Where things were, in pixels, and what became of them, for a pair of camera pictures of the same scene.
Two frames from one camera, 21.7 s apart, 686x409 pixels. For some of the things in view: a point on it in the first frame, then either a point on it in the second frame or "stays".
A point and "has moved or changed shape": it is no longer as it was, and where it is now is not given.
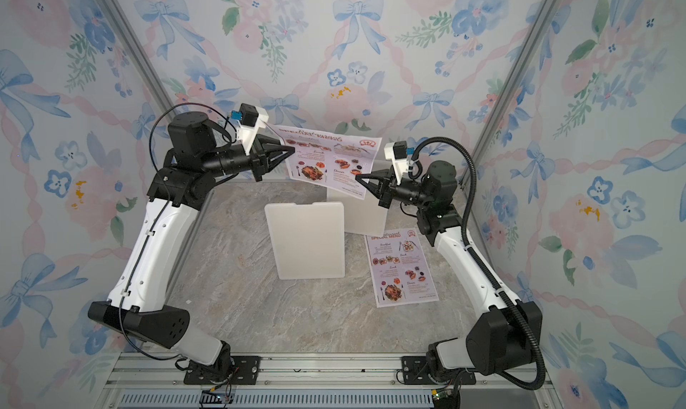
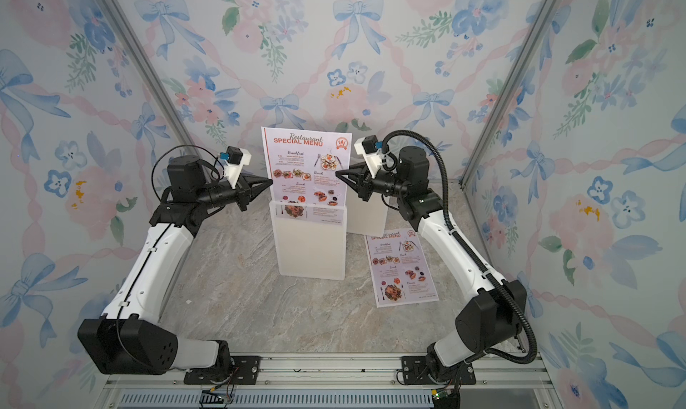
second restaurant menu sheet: [399, 271] stays
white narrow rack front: [307, 240] stays
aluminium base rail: [304, 381] stays
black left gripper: [264, 157] to [248, 191]
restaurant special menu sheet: [329, 160] has moved or changed shape
